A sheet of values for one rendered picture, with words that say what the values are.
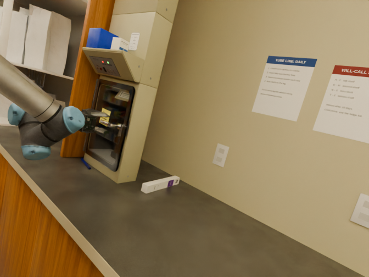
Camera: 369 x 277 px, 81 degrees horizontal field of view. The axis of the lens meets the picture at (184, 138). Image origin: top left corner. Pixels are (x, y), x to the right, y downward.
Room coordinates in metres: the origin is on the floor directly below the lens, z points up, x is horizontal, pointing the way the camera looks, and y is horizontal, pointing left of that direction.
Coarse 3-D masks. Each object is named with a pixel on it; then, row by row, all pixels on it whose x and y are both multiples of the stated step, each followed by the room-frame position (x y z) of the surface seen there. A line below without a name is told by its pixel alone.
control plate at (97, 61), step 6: (96, 60) 1.04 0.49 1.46; (102, 60) 1.00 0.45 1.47; (108, 60) 0.97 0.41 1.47; (96, 66) 1.07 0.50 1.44; (102, 66) 1.03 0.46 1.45; (108, 66) 1.00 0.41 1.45; (114, 66) 0.96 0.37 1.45; (102, 72) 1.07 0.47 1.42; (108, 72) 1.03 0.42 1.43; (114, 72) 1.00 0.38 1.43
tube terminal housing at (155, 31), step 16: (112, 16) 1.14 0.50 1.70; (128, 16) 1.06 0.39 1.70; (144, 16) 1.00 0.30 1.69; (160, 16) 0.99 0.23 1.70; (112, 32) 1.13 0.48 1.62; (128, 32) 1.05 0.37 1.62; (144, 32) 0.98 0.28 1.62; (160, 32) 1.00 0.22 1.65; (144, 48) 0.97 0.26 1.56; (160, 48) 1.02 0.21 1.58; (144, 64) 0.96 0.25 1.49; (160, 64) 1.04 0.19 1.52; (112, 80) 1.08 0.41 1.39; (144, 80) 0.98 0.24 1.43; (144, 96) 1.00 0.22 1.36; (144, 112) 1.01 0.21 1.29; (144, 128) 1.03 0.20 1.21; (128, 144) 0.97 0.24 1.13; (96, 160) 1.08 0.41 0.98; (128, 160) 0.99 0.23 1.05; (112, 176) 0.99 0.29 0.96; (128, 176) 1.01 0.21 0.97
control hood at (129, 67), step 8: (88, 48) 1.02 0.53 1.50; (96, 48) 0.99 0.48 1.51; (88, 56) 1.06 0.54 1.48; (96, 56) 1.01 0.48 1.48; (104, 56) 0.97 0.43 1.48; (112, 56) 0.93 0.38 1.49; (120, 56) 0.89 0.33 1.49; (128, 56) 0.89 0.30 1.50; (136, 56) 0.93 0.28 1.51; (120, 64) 0.93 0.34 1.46; (128, 64) 0.90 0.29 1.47; (136, 64) 0.93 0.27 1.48; (96, 72) 1.11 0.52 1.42; (120, 72) 0.97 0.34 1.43; (128, 72) 0.93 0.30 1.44; (136, 72) 0.94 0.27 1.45; (128, 80) 0.98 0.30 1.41; (136, 80) 0.94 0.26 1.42
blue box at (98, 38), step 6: (90, 30) 1.04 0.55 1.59; (96, 30) 1.01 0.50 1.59; (102, 30) 1.00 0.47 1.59; (90, 36) 1.04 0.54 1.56; (96, 36) 1.00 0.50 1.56; (102, 36) 1.00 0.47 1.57; (108, 36) 1.02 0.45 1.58; (114, 36) 1.05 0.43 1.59; (90, 42) 1.03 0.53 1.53; (96, 42) 1.00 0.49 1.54; (102, 42) 1.01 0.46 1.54; (108, 42) 1.03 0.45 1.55; (102, 48) 1.01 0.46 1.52; (108, 48) 1.03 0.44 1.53
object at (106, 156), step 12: (108, 84) 1.07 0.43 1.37; (120, 84) 1.01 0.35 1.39; (108, 96) 1.06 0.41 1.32; (120, 96) 1.00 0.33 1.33; (132, 96) 0.95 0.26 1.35; (96, 108) 1.11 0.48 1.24; (108, 108) 1.05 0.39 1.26; (120, 108) 0.99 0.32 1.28; (120, 120) 0.98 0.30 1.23; (96, 132) 1.08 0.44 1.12; (108, 132) 1.02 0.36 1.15; (120, 132) 0.96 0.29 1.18; (96, 144) 1.07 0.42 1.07; (108, 144) 1.01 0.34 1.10; (120, 144) 0.95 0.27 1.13; (96, 156) 1.06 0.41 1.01; (108, 156) 1.00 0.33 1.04; (108, 168) 0.98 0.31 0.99
